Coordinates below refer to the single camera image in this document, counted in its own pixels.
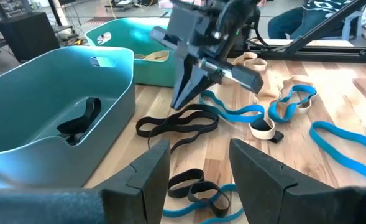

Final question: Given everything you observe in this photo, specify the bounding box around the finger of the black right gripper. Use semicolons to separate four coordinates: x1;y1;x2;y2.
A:
178;67;224;110
170;51;199;110

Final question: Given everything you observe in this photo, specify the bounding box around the light chair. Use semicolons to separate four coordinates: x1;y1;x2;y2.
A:
341;11;366;41

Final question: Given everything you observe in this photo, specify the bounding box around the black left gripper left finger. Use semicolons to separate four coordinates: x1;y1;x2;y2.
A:
0;139;171;224

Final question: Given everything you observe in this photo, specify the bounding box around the teal green plastic basket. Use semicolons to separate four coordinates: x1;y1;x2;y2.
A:
85;17;183;88

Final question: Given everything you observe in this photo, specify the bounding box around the black camera cable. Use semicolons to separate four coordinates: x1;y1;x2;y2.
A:
249;6;275;47

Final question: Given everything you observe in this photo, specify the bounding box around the person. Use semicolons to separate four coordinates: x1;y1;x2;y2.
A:
268;0;366;40

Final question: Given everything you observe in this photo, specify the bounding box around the slate blue plastic basket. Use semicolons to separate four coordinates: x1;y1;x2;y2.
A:
0;45;136;189

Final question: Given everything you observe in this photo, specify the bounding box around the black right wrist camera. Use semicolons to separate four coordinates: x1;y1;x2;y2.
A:
166;5;204;47

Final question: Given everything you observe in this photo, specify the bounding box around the black cabinet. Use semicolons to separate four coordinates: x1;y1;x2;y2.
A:
0;12;60;62

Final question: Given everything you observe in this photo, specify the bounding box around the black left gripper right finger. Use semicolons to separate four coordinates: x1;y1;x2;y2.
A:
229;138;366;224

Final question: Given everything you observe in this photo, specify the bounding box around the storage shelf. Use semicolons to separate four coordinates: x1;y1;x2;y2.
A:
0;0;31;35

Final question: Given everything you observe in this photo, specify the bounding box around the short wide cream rubber band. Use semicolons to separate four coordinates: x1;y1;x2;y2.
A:
249;118;277;140

